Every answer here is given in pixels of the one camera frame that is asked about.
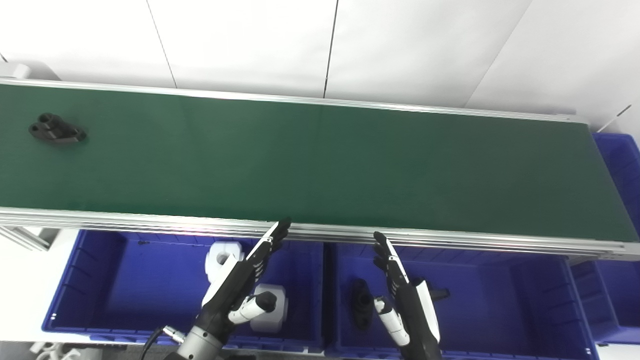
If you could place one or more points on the black flange part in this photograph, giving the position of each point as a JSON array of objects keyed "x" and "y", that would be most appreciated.
[
  {"x": 361, "y": 303},
  {"x": 55, "y": 131}
]

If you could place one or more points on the aluminium conveyor leg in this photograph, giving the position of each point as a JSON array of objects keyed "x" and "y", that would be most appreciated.
[{"x": 20, "y": 237}]

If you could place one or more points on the grey conveyor end housing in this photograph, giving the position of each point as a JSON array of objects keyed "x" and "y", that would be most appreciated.
[{"x": 15, "y": 70}]

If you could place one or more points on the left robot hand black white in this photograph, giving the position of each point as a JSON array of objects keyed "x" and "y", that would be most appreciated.
[{"x": 235, "y": 292}]

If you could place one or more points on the blue bin with white parts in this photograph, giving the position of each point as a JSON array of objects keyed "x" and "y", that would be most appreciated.
[{"x": 125, "y": 285}]

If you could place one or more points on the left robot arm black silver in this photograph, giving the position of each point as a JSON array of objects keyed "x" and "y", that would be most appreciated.
[{"x": 197, "y": 345}]

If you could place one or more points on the blue bin with black parts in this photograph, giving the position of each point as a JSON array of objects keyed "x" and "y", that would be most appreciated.
[{"x": 500, "y": 310}]

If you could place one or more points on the white block part with hole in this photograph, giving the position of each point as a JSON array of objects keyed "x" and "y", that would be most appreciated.
[
  {"x": 272, "y": 322},
  {"x": 220, "y": 252}
]

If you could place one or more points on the empty blue bin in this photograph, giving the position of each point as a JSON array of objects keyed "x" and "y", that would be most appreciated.
[{"x": 620, "y": 160}]

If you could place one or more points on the white parts on floor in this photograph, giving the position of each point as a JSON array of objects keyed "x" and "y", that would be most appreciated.
[{"x": 52, "y": 352}]

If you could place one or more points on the green conveyor belt aluminium frame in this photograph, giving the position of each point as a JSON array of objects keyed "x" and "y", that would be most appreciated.
[{"x": 300, "y": 160}]

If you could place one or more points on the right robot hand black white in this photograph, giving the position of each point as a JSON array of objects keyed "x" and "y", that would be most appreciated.
[{"x": 412, "y": 310}]

